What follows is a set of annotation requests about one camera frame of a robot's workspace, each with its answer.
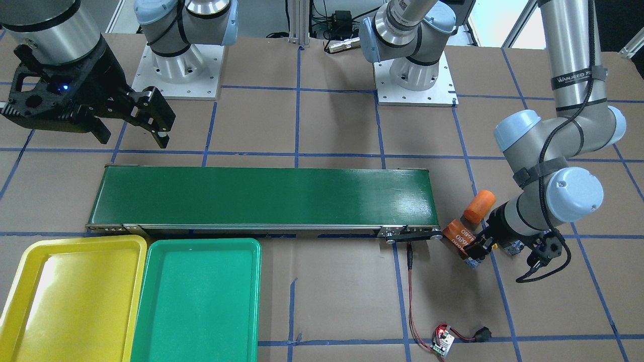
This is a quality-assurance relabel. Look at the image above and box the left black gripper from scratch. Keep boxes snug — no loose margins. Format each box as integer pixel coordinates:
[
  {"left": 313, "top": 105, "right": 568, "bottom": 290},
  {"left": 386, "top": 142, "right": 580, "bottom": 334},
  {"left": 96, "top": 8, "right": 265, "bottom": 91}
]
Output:
[{"left": 465, "top": 201, "right": 566, "bottom": 269}]

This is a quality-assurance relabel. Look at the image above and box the red black power cable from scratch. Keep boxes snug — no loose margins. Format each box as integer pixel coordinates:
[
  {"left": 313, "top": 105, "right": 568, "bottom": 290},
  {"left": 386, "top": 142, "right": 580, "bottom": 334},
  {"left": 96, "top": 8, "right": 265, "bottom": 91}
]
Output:
[{"left": 405, "top": 241, "right": 477, "bottom": 345}]

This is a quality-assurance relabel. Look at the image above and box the yellow plastic tray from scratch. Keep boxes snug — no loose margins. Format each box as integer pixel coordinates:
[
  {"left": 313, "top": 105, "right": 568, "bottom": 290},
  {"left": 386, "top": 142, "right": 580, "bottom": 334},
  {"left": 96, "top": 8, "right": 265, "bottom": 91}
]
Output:
[{"left": 2, "top": 235, "right": 147, "bottom": 361}]

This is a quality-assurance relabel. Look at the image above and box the green plastic tray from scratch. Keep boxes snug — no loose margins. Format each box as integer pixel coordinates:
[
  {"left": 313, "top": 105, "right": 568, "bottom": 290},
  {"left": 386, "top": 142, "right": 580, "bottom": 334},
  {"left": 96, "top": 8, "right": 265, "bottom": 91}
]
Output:
[{"left": 131, "top": 238, "right": 262, "bottom": 361}]

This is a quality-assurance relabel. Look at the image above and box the green conveyor belt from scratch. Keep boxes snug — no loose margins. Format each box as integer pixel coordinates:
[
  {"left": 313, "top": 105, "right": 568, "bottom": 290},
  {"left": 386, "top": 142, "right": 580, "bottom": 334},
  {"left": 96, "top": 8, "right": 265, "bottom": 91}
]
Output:
[{"left": 87, "top": 165, "right": 442, "bottom": 243}]

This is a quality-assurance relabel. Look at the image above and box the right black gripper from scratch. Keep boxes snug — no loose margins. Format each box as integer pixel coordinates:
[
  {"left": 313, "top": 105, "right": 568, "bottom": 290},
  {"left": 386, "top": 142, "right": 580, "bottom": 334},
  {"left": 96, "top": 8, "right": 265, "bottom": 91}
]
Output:
[{"left": 2, "top": 36, "right": 176, "bottom": 149}]

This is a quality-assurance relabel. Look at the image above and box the left arm white baseplate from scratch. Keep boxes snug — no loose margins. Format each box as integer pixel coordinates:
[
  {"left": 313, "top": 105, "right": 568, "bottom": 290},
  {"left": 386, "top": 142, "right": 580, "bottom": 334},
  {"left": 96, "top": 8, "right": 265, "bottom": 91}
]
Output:
[{"left": 373, "top": 53, "right": 459, "bottom": 107}]

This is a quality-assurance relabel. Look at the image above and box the small white circuit board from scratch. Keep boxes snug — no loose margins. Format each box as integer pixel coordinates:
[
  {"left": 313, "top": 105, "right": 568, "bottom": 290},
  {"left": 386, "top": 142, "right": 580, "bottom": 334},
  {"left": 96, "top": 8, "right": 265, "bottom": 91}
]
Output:
[{"left": 431, "top": 324, "right": 455, "bottom": 359}]

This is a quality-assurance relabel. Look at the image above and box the orange cylinder marked 4680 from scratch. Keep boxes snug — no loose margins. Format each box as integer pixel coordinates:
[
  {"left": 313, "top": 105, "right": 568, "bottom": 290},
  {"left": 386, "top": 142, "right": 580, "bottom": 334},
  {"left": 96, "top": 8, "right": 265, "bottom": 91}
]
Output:
[{"left": 442, "top": 219, "right": 476, "bottom": 259}]

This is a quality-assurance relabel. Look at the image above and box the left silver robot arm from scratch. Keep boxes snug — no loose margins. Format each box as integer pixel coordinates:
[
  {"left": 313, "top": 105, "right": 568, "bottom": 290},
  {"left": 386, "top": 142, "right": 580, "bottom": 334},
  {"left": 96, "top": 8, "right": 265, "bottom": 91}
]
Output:
[{"left": 359, "top": 1, "right": 626, "bottom": 272}]

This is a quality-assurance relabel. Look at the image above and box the black inline connector plug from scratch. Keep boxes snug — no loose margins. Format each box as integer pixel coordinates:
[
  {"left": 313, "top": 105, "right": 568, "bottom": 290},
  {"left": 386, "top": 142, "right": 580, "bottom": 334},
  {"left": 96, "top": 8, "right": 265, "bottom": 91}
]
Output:
[{"left": 473, "top": 327, "right": 492, "bottom": 343}]

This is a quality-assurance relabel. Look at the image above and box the right arm white baseplate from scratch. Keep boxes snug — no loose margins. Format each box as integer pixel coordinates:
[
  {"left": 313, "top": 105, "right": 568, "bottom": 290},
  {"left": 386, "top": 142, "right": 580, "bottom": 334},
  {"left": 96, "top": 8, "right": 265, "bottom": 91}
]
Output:
[{"left": 132, "top": 44, "right": 227, "bottom": 101}]

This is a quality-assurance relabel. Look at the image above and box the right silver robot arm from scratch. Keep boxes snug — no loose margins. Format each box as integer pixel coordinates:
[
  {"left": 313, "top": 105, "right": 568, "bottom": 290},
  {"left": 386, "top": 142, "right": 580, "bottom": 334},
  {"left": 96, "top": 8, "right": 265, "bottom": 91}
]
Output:
[{"left": 2, "top": 1, "right": 238, "bottom": 148}]

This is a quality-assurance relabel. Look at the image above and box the plain orange cylinder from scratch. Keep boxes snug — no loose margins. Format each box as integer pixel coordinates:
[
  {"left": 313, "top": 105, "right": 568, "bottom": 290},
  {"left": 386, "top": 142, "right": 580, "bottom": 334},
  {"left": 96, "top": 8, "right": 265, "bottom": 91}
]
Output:
[{"left": 462, "top": 190, "right": 497, "bottom": 224}]

